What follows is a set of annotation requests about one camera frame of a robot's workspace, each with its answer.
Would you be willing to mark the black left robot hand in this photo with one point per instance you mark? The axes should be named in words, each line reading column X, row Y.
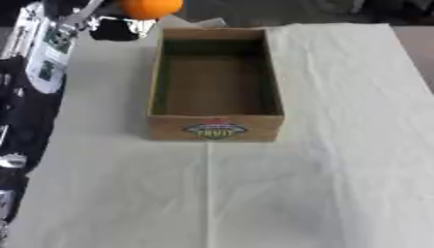
column 114, row 30

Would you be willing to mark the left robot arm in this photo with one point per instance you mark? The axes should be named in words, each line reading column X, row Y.
column 45, row 48

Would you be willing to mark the tan cardboard box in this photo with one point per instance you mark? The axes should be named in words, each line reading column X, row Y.
column 214, row 127

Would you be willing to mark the orange toy fruit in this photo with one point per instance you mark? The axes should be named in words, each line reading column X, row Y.
column 150, row 8

